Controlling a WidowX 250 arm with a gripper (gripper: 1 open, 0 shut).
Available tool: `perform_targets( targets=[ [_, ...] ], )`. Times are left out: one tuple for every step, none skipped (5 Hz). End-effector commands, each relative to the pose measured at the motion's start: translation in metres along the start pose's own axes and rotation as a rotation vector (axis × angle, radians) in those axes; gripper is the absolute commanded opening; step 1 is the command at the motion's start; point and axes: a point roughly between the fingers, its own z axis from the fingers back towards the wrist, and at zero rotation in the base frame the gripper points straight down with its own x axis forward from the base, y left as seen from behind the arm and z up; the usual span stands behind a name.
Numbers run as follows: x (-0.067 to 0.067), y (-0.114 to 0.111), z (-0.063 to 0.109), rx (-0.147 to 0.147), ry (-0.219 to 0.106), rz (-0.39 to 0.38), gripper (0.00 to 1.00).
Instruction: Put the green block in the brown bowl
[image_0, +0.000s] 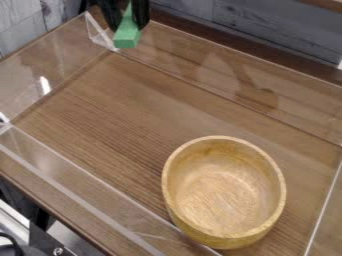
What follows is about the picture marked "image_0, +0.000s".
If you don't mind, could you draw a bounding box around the brown wooden bowl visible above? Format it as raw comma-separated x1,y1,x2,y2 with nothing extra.
161,135,287,250

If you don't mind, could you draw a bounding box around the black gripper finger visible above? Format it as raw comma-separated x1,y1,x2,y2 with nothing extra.
97,0,121,31
131,0,151,29

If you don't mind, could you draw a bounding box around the black metal frame bracket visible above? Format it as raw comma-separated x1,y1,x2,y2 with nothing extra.
28,223,81,256

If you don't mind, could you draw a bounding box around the clear acrylic tray wall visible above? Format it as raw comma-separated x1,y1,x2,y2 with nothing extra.
0,14,342,256

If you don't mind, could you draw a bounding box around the black cable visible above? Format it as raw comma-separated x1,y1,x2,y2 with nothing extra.
0,232,25,256

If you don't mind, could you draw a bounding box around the clear acrylic corner bracket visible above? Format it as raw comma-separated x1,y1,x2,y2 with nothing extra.
84,12,119,52

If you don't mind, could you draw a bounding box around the green rectangular block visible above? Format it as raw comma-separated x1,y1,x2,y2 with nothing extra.
113,0,141,49

